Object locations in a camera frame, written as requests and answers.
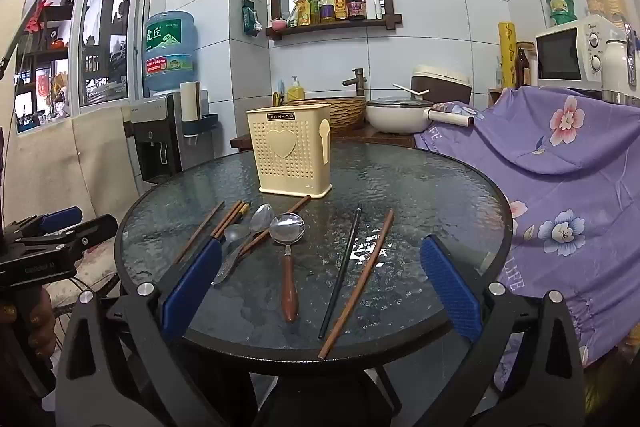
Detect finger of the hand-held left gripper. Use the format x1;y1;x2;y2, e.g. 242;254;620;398
37;206;84;232
47;214;119;255

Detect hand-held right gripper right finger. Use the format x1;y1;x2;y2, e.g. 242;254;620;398
415;235;587;427

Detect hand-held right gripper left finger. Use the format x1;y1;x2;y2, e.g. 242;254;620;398
54;237;261;427

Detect metal ladle with wooden handle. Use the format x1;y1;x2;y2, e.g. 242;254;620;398
269;213;306;324

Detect black chopstick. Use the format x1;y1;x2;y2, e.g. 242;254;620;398
318;204;363;340

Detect cream plastic utensil holder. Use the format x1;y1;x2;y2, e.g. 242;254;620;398
245;103;334;198

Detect person's left hand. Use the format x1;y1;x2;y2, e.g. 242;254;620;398
0;289;57;360

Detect metal spoon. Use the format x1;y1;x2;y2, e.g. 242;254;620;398
212;204;276;285

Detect water dispenser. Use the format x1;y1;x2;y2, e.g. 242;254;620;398
122;94;211;188

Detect purple floral cloth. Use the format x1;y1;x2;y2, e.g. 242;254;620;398
415;86;640;388

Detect sliding window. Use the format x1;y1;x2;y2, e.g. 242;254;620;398
12;0;153;135

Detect white pan with lid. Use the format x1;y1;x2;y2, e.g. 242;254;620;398
366;96;475;135

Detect blue water bottle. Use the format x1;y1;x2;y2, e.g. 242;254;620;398
144;10;198;96

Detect woven basin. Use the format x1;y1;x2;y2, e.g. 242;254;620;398
287;96;368;132

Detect brown rice cooker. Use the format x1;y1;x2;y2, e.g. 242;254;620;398
411;66;473;105

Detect bronze faucet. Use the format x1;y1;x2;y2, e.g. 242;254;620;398
342;68;368;98

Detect brown glass bottle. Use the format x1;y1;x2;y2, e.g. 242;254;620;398
515;47;532;88

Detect yellow roll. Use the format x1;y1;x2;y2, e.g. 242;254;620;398
497;22;517;88

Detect green packet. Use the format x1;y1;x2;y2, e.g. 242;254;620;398
241;0;263;38

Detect white microwave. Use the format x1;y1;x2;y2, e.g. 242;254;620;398
535;18;628;88

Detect white kettle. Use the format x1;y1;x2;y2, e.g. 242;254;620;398
602;39;640;105

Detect yellow food packet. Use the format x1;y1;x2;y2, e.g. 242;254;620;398
290;0;313;28

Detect stacked green cups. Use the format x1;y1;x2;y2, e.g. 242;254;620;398
542;0;575;26

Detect teal wall holder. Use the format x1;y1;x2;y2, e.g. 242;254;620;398
182;113;220;138

